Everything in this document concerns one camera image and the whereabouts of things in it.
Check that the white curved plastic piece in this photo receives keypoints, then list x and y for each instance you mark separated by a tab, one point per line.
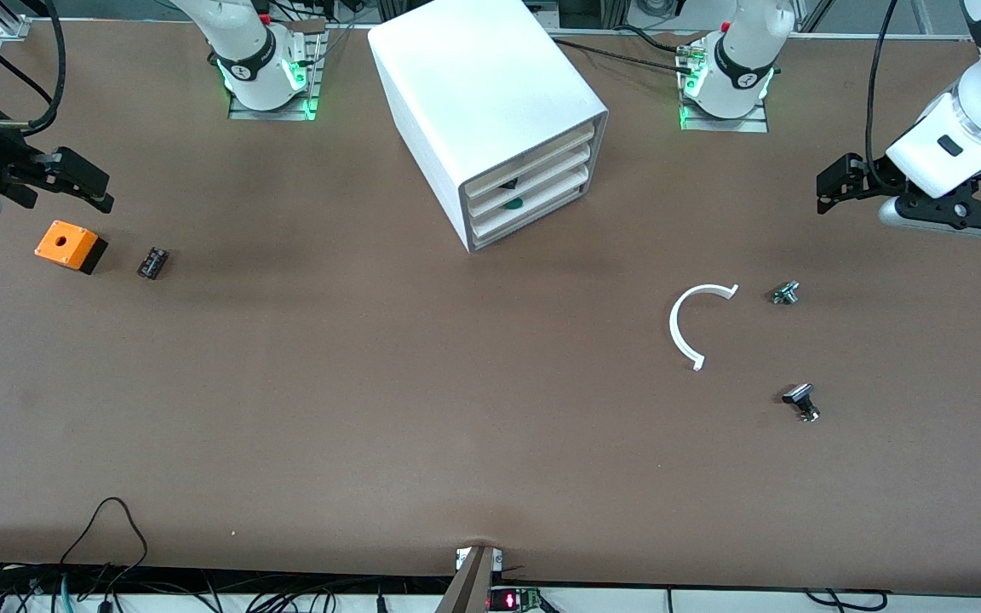
676	328

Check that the circuit board red display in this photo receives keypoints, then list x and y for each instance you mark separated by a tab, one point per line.
512	600

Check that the orange button box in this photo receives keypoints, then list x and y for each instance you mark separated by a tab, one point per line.
65	242

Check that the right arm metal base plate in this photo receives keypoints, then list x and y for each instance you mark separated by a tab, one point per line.
273	112

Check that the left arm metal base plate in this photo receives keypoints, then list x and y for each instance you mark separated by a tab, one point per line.
725	124

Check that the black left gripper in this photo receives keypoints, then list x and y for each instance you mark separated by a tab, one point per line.
874	176

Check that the black silver push button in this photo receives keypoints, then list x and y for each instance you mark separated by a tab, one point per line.
801	398

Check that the small black contact block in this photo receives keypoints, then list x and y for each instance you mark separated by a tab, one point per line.
152	262

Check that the grey mounting bracket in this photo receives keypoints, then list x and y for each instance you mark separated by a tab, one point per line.
472	583

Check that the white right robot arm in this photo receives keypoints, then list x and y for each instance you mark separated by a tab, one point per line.
252	51

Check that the aluminium frame profile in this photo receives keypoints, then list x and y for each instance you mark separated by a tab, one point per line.
14	30

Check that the small green silver button part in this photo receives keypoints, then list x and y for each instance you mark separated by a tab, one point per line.
785	294

